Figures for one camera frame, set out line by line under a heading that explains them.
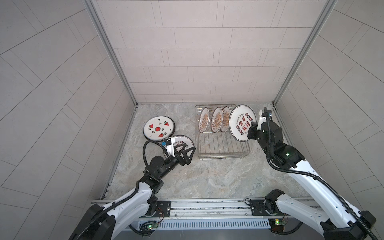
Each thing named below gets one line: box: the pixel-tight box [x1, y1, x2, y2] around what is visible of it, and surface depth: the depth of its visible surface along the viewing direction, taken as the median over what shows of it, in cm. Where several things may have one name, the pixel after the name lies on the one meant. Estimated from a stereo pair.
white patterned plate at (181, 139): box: [170, 134, 194, 151], surface depth 96 cm
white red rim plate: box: [229, 104, 257, 142], surface depth 79 cm
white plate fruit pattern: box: [143, 115, 176, 141], surface depth 101 cm
